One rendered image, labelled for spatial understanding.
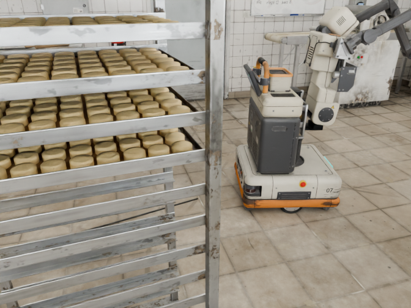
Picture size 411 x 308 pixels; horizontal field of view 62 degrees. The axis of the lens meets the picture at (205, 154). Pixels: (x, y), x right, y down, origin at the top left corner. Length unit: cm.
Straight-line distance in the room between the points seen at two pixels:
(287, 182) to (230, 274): 74
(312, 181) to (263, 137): 46
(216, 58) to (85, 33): 24
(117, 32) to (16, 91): 20
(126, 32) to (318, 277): 169
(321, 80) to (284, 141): 48
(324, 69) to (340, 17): 32
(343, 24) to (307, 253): 138
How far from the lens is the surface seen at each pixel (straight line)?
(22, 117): 81
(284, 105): 215
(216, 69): 70
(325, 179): 242
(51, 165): 78
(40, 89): 69
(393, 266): 228
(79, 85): 68
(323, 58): 236
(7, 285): 147
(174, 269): 153
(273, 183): 232
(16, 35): 67
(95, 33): 67
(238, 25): 497
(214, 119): 73
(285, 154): 228
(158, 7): 112
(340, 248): 228
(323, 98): 239
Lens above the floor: 138
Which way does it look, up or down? 25 degrees down
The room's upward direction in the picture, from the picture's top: straight up
